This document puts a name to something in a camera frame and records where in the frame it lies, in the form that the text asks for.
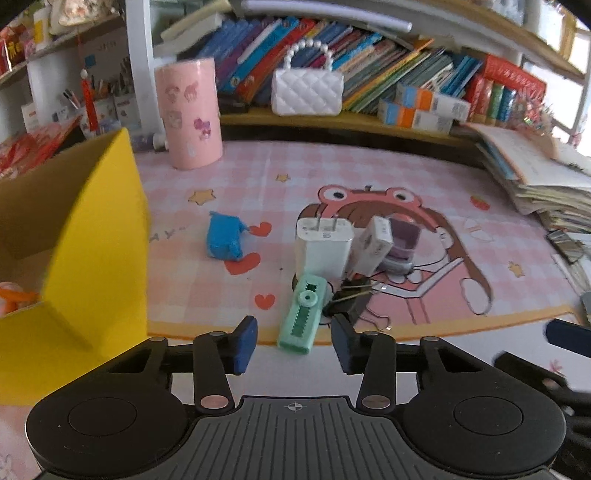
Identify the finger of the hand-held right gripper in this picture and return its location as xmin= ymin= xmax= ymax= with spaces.
xmin=494 ymin=352 xmax=571 ymax=393
xmin=545 ymin=319 xmax=591 ymax=358

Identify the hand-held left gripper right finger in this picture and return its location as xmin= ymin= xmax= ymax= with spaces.
xmin=331 ymin=314 xmax=490 ymax=415

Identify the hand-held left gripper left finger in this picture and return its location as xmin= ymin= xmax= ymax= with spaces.
xmin=104 ymin=316 xmax=258 ymax=415

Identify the green correction tape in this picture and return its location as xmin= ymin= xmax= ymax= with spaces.
xmin=277 ymin=273 xmax=332 ymax=356

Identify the black binder clip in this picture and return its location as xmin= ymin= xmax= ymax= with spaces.
xmin=323 ymin=276 xmax=374 ymax=324

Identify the white charger plug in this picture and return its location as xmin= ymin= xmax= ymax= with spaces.
xmin=295 ymin=217 xmax=355 ymax=280

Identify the small white charger cube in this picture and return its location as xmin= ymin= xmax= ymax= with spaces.
xmin=348 ymin=216 xmax=394 ymax=275

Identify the blue toy block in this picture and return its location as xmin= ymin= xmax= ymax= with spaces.
xmin=205 ymin=211 xmax=250 ymax=261

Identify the small purple box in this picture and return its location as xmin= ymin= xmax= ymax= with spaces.
xmin=381 ymin=217 xmax=421 ymax=273

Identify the yellow cardboard box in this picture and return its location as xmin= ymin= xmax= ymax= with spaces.
xmin=0 ymin=127 xmax=151 ymax=407

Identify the pink plush toy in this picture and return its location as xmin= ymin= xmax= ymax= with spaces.
xmin=0 ymin=281 xmax=40 ymax=317

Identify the stack of papers and workbooks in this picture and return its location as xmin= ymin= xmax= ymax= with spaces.
xmin=462 ymin=121 xmax=591 ymax=232

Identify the pink checked tablecloth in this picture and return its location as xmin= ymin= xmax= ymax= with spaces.
xmin=0 ymin=141 xmax=591 ymax=462

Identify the iridescent tinsel decoration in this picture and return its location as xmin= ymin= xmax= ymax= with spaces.
xmin=508 ymin=99 xmax=555 ymax=136

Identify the pink cylinder container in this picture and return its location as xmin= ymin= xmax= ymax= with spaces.
xmin=154 ymin=58 xmax=223 ymax=171

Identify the orange blue white carton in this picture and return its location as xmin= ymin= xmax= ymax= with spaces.
xmin=378 ymin=98 xmax=453 ymax=136
xmin=396 ymin=83 xmax=472 ymax=121

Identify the blue hardcover book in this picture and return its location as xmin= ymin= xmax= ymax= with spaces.
xmin=501 ymin=87 xmax=517 ymax=125

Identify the green hardcover book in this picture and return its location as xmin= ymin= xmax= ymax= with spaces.
xmin=490 ymin=83 xmax=505 ymax=124

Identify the red hardcover book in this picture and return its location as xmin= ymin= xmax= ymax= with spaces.
xmin=481 ymin=80 xmax=496 ymax=123
xmin=464 ymin=76 xmax=485 ymax=121

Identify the white quilted handbag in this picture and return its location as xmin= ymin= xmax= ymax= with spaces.
xmin=270 ymin=38 xmax=345 ymax=116

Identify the white pen organizer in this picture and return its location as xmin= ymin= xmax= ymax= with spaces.
xmin=60 ymin=60 xmax=144 ymax=134

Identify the thick red dictionary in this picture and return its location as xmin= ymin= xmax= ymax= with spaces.
xmin=480 ymin=53 xmax=548 ymax=109

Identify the long row of colourful books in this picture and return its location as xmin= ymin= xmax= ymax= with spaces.
xmin=185 ymin=16 xmax=481 ymax=116

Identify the red tassel ornament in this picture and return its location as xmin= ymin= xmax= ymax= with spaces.
xmin=78 ymin=69 xmax=100 ymax=134

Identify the red gift packaging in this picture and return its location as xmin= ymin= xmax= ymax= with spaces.
xmin=0 ymin=117 xmax=81 ymax=178

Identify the white bookshelf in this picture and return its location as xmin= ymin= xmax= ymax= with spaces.
xmin=0 ymin=0 xmax=591 ymax=160

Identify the white box red label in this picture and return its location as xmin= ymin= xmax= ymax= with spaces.
xmin=21 ymin=102 xmax=42 ymax=134

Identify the beige book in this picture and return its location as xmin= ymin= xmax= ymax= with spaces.
xmin=159 ymin=11 xmax=227 ymax=47

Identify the white rabbit plush doll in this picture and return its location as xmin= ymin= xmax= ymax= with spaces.
xmin=48 ymin=0 xmax=118 ymax=35

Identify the red fortune figure decoration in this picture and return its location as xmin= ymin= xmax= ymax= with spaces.
xmin=0 ymin=27 xmax=26 ymax=77

